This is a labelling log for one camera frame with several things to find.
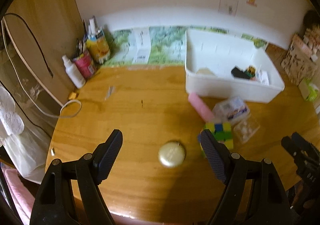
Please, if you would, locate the multicolour puzzle cube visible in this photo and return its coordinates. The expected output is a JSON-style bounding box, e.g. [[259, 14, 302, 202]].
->
[[200, 120, 234, 150]]

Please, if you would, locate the small clear patterned box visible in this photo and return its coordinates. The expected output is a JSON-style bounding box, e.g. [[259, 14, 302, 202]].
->
[[233, 115, 260, 144]]

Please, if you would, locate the pink foam roll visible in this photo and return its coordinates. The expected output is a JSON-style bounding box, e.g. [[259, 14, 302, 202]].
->
[[188, 93, 214, 123]]

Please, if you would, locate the clear box with barcode label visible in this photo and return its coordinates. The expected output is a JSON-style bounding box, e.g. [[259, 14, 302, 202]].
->
[[212, 96, 250, 126]]

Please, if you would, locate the gold round compact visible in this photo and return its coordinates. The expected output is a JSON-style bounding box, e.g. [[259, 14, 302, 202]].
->
[[158, 141, 185, 168]]

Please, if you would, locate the green tissue pack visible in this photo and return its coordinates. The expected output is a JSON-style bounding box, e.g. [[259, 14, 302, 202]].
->
[[298, 79, 319, 102]]

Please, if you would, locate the white spray bottle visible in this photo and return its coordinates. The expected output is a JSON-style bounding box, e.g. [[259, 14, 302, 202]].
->
[[62, 55, 86, 89]]

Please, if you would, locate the white plastic storage bin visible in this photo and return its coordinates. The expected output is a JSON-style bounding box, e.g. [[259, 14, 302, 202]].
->
[[184, 29, 285, 103]]

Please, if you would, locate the lettered canvas bag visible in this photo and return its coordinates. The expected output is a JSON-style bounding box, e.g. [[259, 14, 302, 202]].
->
[[280, 34, 317, 86]]

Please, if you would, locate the red pen cup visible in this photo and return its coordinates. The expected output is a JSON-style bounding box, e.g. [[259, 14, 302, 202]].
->
[[72, 50, 97, 79]]

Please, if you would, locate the yellow juice carton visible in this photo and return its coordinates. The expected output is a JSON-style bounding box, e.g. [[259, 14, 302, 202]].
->
[[86, 16, 111, 64]]

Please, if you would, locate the brown haired doll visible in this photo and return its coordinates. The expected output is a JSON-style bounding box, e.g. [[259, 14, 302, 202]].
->
[[303, 10, 319, 62]]

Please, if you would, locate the green fruit paper box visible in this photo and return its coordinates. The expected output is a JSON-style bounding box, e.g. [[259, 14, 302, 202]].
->
[[103, 25, 268, 67]]

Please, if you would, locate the white cable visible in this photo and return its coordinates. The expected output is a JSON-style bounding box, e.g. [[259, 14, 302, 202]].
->
[[1, 18, 83, 119]]

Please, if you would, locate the black cable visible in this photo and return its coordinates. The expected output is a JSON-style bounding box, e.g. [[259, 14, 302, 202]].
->
[[2, 12, 54, 78]]

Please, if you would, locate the pink square wall sticker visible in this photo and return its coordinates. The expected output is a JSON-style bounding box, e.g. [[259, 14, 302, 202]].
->
[[218, 0, 239, 16]]

